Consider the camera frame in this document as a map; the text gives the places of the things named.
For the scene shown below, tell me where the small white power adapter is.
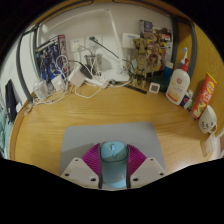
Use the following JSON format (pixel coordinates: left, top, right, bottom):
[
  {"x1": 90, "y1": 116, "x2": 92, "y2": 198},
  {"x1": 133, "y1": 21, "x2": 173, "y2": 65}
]
[{"x1": 50, "y1": 73, "x2": 67, "y2": 92}]

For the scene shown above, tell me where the small blue box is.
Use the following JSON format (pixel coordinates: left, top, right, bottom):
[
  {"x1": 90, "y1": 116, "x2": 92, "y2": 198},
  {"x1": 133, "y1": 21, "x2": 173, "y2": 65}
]
[{"x1": 180, "y1": 89, "x2": 194, "y2": 110}]

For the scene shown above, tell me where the tan tree figurine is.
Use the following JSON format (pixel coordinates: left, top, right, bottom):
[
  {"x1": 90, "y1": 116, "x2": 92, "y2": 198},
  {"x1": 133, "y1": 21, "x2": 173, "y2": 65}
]
[{"x1": 128, "y1": 37, "x2": 151, "y2": 88}]

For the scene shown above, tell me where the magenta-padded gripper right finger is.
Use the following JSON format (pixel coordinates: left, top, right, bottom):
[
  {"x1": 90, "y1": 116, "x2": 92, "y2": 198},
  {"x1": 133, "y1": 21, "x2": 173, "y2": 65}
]
[{"x1": 125, "y1": 143, "x2": 167, "y2": 190}]

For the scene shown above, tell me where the clear plastic food container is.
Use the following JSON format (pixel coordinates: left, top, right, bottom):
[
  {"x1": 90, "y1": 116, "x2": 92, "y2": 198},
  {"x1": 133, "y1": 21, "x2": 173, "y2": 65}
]
[{"x1": 200, "y1": 128, "x2": 224, "y2": 158}]

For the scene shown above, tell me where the small blue bottle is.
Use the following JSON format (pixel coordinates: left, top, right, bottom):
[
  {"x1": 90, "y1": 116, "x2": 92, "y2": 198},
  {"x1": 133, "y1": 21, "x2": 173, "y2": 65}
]
[{"x1": 163, "y1": 60, "x2": 175, "y2": 81}]

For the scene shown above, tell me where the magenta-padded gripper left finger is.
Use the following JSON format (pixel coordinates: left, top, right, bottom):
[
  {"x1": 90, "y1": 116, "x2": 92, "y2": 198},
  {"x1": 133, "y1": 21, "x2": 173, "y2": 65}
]
[{"x1": 59, "y1": 142, "x2": 103, "y2": 190}]

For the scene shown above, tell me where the light blue computer mouse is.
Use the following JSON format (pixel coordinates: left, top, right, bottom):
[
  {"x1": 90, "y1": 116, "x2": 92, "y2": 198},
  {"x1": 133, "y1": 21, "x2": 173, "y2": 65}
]
[{"x1": 99, "y1": 140, "x2": 130, "y2": 190}]

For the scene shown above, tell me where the dark metal desk frame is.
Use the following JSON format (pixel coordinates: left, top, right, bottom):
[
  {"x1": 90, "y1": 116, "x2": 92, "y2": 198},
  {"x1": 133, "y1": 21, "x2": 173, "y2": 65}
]
[{"x1": 15, "y1": 9, "x2": 198, "y2": 104}]

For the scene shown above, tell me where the white mug with face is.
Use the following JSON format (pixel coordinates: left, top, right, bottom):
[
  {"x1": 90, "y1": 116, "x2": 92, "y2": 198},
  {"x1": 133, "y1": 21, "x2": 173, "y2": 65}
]
[{"x1": 198, "y1": 104, "x2": 219, "y2": 135}]

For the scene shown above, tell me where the large white power adapter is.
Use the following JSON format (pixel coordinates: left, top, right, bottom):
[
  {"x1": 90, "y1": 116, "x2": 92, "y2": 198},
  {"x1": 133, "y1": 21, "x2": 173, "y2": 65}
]
[{"x1": 67, "y1": 64, "x2": 88, "y2": 88}]

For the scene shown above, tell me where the white wall socket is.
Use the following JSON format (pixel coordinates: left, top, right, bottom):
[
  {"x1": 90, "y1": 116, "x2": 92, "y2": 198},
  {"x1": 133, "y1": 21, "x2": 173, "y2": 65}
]
[
  {"x1": 84, "y1": 34, "x2": 103, "y2": 49},
  {"x1": 69, "y1": 37, "x2": 85, "y2": 53}
]

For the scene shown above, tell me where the white wall box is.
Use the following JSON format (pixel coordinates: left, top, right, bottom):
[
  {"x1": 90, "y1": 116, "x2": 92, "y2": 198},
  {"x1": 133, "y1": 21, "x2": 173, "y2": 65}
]
[{"x1": 121, "y1": 32, "x2": 141, "y2": 49}]

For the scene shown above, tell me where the clear plastic box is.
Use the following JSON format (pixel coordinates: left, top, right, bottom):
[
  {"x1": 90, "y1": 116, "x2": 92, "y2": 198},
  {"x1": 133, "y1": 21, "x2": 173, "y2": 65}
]
[{"x1": 32, "y1": 79, "x2": 49, "y2": 100}]

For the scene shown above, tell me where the teal bedding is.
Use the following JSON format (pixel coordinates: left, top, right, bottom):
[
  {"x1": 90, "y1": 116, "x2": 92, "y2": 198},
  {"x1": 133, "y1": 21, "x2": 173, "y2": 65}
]
[{"x1": 0, "y1": 106, "x2": 13, "y2": 158}]

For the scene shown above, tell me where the tangled white cable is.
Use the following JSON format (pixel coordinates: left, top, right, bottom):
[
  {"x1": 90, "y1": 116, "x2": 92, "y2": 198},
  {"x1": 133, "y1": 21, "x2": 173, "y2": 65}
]
[{"x1": 31, "y1": 54, "x2": 111, "y2": 108}]

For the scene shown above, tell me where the blue model kit box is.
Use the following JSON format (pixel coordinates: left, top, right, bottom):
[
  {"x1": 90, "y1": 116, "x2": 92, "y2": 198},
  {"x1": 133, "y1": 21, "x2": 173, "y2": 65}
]
[{"x1": 34, "y1": 34, "x2": 69, "y2": 84}]

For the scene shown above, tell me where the small white cube clock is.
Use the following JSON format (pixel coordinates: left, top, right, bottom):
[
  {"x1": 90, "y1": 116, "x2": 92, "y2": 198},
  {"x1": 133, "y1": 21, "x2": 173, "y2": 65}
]
[{"x1": 148, "y1": 81, "x2": 161, "y2": 94}]

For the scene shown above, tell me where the dark green round jar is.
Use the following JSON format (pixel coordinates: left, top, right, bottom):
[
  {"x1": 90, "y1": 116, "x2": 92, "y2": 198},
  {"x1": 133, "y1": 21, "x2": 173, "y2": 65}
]
[{"x1": 151, "y1": 74, "x2": 171, "y2": 93}]

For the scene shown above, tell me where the metal cup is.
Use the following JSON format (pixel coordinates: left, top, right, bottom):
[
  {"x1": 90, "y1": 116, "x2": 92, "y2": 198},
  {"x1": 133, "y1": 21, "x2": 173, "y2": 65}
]
[{"x1": 84, "y1": 53, "x2": 104, "y2": 76}]

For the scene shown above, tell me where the grey mouse pad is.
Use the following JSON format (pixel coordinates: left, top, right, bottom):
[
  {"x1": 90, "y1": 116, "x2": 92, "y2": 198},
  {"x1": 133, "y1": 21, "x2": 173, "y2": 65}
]
[{"x1": 59, "y1": 121, "x2": 167, "y2": 176}]

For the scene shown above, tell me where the red and yellow snack can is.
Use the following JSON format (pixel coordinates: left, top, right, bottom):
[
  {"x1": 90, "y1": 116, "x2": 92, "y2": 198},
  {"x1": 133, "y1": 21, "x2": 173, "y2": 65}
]
[{"x1": 190, "y1": 72, "x2": 218, "y2": 120}]

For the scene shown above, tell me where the white red-pump lotion bottle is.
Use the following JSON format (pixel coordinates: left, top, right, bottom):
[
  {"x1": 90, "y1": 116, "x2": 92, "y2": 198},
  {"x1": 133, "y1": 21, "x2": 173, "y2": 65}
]
[{"x1": 165, "y1": 58, "x2": 192, "y2": 106}]

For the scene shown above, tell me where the white power strip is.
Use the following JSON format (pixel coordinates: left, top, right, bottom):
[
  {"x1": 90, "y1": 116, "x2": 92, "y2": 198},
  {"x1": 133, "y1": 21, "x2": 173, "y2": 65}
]
[{"x1": 91, "y1": 77, "x2": 109, "y2": 89}]

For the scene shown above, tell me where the white desk lamp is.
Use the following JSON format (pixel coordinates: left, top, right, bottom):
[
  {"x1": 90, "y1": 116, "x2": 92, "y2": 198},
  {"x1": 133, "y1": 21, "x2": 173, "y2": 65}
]
[{"x1": 43, "y1": 8, "x2": 132, "y2": 83}]

